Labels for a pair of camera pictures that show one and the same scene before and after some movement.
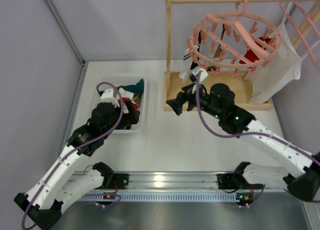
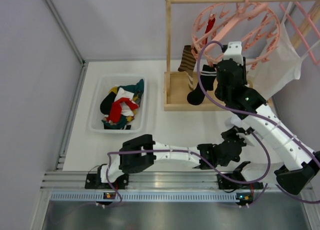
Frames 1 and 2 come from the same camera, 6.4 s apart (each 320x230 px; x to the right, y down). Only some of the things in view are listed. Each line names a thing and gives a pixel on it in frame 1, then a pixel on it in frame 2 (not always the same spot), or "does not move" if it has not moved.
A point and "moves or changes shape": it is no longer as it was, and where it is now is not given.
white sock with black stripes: [187, 61] moves or changes shape
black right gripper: [186, 99] -> [229, 65]
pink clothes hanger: [316, 62] does not move
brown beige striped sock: [217, 55] -> [187, 64]
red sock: [250, 56] -> [210, 25]
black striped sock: [195, 61] moves or changes shape
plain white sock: [124, 93] does not move
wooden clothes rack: [174, 85] does not move
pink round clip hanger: [238, 42] moves or changes shape
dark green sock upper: [137, 89] does not move
